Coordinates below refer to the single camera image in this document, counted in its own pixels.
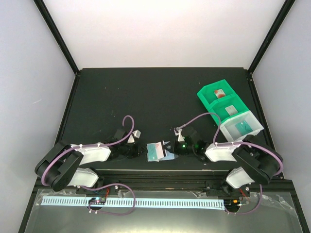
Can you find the left controller board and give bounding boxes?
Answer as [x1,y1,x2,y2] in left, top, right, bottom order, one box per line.
[88,197,106,205]

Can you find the left frame post black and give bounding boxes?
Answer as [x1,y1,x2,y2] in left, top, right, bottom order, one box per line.
[33,0,79,75]

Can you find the black aluminium rail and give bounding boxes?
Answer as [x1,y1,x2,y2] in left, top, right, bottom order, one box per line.
[36,169,294,192]

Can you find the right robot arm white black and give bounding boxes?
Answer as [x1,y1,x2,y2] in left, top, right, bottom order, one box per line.
[162,127,283,197]

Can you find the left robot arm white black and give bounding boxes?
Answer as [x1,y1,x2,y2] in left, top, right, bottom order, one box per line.
[35,128,146,194]

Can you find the purple cable loop front right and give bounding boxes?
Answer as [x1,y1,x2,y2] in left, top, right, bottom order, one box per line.
[224,184,264,216]

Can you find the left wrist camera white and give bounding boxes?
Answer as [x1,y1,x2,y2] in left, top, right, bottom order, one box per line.
[127,130,141,144]

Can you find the right frame post black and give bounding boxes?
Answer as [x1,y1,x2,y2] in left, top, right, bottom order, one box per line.
[247,0,295,75]

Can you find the purple cable loop front left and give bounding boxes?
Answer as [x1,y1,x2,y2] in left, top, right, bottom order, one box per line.
[80,183,138,216]

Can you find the green bin middle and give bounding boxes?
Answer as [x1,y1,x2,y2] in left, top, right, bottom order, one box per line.
[207,94,249,123]

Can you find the black card holder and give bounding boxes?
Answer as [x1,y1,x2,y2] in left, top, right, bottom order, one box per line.
[146,141,178,162]

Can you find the white slotted cable duct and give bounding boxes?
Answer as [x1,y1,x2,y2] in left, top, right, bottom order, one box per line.
[41,196,225,210]

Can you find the controller board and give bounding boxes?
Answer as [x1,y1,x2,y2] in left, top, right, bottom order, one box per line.
[88,197,106,205]
[224,199,249,207]

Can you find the white translucent bin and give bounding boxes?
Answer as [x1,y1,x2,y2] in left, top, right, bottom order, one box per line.
[220,111,264,142]

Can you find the green bin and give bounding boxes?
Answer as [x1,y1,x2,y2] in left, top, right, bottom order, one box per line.
[197,79,236,108]
[207,94,249,123]

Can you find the purple cable loop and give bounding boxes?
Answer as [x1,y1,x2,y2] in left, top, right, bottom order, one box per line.
[224,184,264,216]
[80,183,138,216]

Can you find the green bin far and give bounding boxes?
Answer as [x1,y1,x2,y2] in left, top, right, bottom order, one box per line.
[197,79,236,108]

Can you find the grey card in bin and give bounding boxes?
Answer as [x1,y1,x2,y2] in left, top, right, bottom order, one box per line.
[225,105,238,116]

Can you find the teal credit card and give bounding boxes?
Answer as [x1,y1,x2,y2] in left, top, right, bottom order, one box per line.
[147,143,158,162]
[235,120,253,135]

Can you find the red white card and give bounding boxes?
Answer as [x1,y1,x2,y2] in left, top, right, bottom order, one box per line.
[214,89,226,99]

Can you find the right controller board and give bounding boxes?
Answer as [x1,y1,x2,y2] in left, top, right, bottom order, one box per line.
[224,199,249,207]

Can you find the white card black stripe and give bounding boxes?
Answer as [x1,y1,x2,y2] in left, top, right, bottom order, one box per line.
[155,142,165,160]

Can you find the frame post black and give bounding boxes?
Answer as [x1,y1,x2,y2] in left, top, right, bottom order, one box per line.
[247,0,295,75]
[33,0,79,75]

